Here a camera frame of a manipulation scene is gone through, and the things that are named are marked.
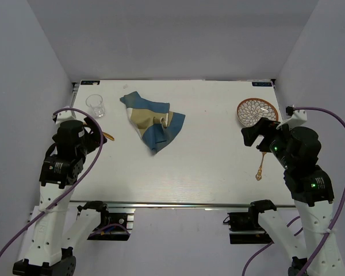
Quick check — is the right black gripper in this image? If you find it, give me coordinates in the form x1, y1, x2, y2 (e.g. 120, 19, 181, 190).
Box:
240, 116, 294, 168

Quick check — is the patterned ceramic plate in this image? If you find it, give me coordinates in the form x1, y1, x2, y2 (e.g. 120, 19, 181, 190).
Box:
236, 98, 279, 127

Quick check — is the gold knife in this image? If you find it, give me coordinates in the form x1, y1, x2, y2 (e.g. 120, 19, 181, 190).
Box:
103, 132, 115, 141

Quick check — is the clear drinking glass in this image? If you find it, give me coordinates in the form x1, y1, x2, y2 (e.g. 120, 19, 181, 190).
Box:
86, 94, 106, 118

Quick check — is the gold fork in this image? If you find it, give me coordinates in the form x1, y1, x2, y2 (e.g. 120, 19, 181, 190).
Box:
255, 152, 266, 181

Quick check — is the blue beige checked placemat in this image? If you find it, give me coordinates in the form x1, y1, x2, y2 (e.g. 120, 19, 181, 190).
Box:
120, 91, 185, 155

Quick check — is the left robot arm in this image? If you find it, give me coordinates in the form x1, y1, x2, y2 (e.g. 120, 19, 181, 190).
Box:
13, 118, 110, 275

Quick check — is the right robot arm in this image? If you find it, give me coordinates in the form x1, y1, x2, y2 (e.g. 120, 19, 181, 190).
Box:
241, 118, 345, 275

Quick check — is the right blue table sticker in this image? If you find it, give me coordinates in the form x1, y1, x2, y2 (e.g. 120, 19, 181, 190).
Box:
252, 82, 272, 87

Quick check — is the blue table sticker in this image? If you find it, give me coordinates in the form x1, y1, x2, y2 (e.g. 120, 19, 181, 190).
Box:
80, 80, 100, 86
252, 82, 272, 87

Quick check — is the left blue table sticker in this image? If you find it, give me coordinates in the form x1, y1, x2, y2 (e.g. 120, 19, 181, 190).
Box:
80, 80, 100, 86

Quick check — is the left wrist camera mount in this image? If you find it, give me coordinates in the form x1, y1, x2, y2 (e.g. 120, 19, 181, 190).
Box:
52, 110, 76, 125

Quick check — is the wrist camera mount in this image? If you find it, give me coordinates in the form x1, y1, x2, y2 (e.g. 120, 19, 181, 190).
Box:
52, 110, 76, 125
276, 106, 308, 130

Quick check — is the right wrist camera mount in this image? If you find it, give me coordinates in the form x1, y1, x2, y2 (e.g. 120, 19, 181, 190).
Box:
276, 106, 308, 130

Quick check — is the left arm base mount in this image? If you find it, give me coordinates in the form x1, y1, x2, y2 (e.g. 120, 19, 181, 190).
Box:
88, 208, 135, 242

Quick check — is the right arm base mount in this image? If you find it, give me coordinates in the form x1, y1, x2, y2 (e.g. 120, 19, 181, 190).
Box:
223, 212, 272, 245

